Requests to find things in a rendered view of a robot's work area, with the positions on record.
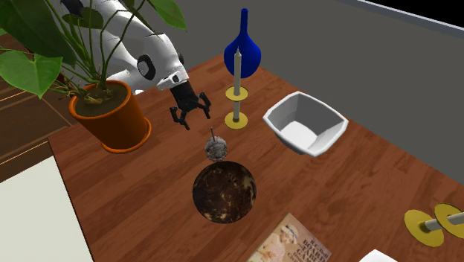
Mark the brown wooden table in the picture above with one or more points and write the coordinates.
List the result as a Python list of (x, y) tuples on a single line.
[(145, 203)]

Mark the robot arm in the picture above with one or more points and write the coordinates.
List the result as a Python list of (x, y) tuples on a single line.
[(161, 54)]

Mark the grey candle on yellow holder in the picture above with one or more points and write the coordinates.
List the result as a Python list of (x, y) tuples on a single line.
[(237, 72), (424, 228)]

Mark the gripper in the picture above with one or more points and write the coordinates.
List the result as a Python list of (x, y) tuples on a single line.
[(185, 96)]

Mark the grey knobbly ball with stem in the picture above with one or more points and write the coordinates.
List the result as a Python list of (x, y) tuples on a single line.
[(216, 148)]

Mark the beige board game box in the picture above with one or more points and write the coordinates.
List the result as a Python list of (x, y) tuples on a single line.
[(290, 243)]

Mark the green plant in orange pot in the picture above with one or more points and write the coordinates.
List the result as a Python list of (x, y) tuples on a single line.
[(116, 123)]

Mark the white square bowl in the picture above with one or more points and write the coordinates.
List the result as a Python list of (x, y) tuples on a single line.
[(304, 136)]

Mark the blue long-necked vase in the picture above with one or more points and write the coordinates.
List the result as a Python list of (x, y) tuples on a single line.
[(250, 54)]

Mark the white flat object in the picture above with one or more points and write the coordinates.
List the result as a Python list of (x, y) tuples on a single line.
[(377, 257)]

